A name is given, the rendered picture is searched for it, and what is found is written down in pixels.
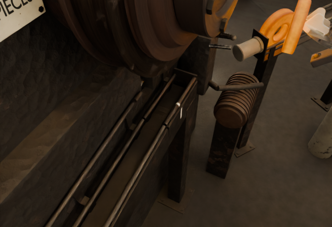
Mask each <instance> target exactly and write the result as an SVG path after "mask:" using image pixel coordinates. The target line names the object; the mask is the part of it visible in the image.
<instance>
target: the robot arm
mask: <svg viewBox="0 0 332 227"><path fill-rule="evenodd" d="M325 12H326V10H325V9H324V8H321V7H320V8H318V9H316V10H315V11H314V12H312V13H311V14H310V15H308V16H307V18H306V21H305V24H304V27H303V30H304V31H305V32H306V33H307V35H309V36H310V37H311V38H312V39H314V40H315V41H316V42H318V43H319V44H321V45H323V46H326V47H328V48H329V49H326V50H323V51H321V52H318V53H315V54H313V55H312V56H311V61H310V63H311V65H312V67H313V68H316V67H319V66H322V65H325V64H328V63H331V62H332V25H331V26H330V21H329V20H327V19H326V18H325Z"/></svg>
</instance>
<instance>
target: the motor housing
mask: <svg viewBox="0 0 332 227"><path fill-rule="evenodd" d="M250 83H259V81H258V79H257V78H256V77H255V76H254V75H253V74H251V73H248V72H244V71H240V72H236V73H234V74H233V75H232V76H230V78H229V79H228V81H227V83H226V85H242V84H250ZM259 90H260V88H256V89H247V90H236V91H222V93H221V95H220V97H219V99H218V100H217V102H216V104H215V106H214V111H213V114H214V116H215V118H216V121H215V126H214V131H213V136H212V141H211V146H210V151H209V156H208V161H207V167H206V171H207V172H209V173H211V174H214V175H216V176H218V177H221V178H223V179H225V177H226V175H227V172H228V170H229V167H230V164H231V161H232V158H233V155H234V152H235V149H236V146H237V142H238V139H239V136H240V133H241V130H242V127H243V125H244V124H245V123H246V122H247V121H248V118H249V115H250V113H251V110H252V108H253V105H254V103H255V100H256V98H257V95H258V93H259Z"/></svg>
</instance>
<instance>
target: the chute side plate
mask: <svg viewBox="0 0 332 227"><path fill-rule="evenodd" d="M197 84H198V81H195V83H194V85H193V86H192V88H191V89H190V91H189V92H188V94H187V96H186V97H185V99H184V100H183V102H182V104H181V105H180V107H179V109H178V110H177V112H176V114H175V115H174V117H173V119H172V120H171V122H170V123H169V125H168V126H167V129H166V130H165V131H164V133H163V135H162V137H161V139H160V141H159V142H158V144H157V145H156V147H155V149H154V151H153V152H152V154H151V156H150V158H149V159H148V161H147V163H146V165H145V166H144V168H143V170H142V172H141V173H140V175H139V177H138V179H137V180H136V182H135V184H134V186H133V187H132V189H131V191H130V193H129V194H128V196H127V198H126V200H125V201H124V203H123V205H122V207H121V208H120V210H119V212H118V214H117V216H116V218H115V219H114V221H113V222H112V224H111V226H110V227H125V226H126V224H127V223H128V221H129V219H130V217H131V215H132V213H133V211H134V210H135V208H136V206H137V204H138V202H139V200H140V199H141V197H142V195H143V193H144V191H145V189H146V188H147V186H148V184H149V182H150V180H151V178H152V176H153V175H154V173H155V171H156V169H157V167H158V165H159V164H160V162H161V160H162V158H163V156H164V154H165V153H166V151H167V149H168V147H169V145H170V144H171V142H172V140H173V138H174V137H175V135H176V133H177V132H178V130H179V128H180V127H181V125H182V123H183V121H184V120H185V118H186V111H187V109H188V107H189V105H190V104H191V102H192V100H193V99H194V98H195V101H196V93H197ZM195 101H194V102H195ZM181 108H182V116H181ZM180 116H181V118H180Z"/></svg>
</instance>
